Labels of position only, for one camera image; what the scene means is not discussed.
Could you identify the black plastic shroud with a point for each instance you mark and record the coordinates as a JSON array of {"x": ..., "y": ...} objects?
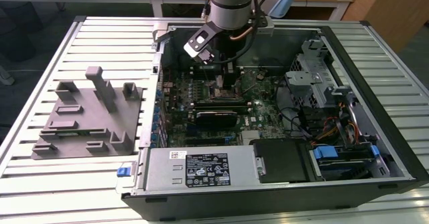
[{"x": 281, "y": 161}]

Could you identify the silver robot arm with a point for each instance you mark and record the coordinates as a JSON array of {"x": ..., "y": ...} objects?
[{"x": 229, "y": 8}]

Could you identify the black and silver PC case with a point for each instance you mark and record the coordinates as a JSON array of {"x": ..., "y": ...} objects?
[{"x": 234, "y": 204}]

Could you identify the silver port housing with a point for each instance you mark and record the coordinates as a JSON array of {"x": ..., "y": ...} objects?
[{"x": 169, "y": 85}]

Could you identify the wooden cabinet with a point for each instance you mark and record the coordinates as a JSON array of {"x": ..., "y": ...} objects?
[{"x": 396, "y": 13}]

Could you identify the blue disk carrier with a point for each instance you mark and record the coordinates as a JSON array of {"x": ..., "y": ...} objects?
[{"x": 326, "y": 152}]

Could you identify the black hard disk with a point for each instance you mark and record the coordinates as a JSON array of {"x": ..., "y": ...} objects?
[{"x": 345, "y": 171}]

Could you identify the grey parts rack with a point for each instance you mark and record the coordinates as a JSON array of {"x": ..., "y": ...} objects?
[{"x": 83, "y": 103}]

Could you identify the blue case latch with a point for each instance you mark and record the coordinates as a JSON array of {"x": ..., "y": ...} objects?
[{"x": 123, "y": 172}]

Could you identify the black expansion slot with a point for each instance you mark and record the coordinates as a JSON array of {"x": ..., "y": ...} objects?
[{"x": 205, "y": 141}]

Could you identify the silver power supply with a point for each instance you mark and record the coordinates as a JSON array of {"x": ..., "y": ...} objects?
[{"x": 161, "y": 168}]

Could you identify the silver chipset heatsink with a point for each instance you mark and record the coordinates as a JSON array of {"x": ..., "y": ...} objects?
[{"x": 250, "y": 136}]

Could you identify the metal disk bay cage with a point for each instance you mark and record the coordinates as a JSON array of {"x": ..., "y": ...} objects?
[{"x": 308, "y": 83}]

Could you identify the black RAM slot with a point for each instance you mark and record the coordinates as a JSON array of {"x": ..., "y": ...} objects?
[
  {"x": 201, "y": 67},
  {"x": 221, "y": 103},
  {"x": 201, "y": 70},
  {"x": 221, "y": 108},
  {"x": 201, "y": 73}
]

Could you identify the round coin battery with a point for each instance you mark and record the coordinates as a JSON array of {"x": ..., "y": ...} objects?
[{"x": 260, "y": 77}]

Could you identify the small black graphics card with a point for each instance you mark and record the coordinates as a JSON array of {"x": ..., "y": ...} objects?
[{"x": 216, "y": 121}]

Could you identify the green RAM stick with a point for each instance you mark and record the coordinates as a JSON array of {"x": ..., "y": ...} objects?
[{"x": 73, "y": 132}]

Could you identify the green motherboard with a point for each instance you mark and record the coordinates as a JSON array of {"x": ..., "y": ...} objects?
[{"x": 268, "y": 113}]

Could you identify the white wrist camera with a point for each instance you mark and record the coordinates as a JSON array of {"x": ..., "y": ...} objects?
[{"x": 201, "y": 39}]

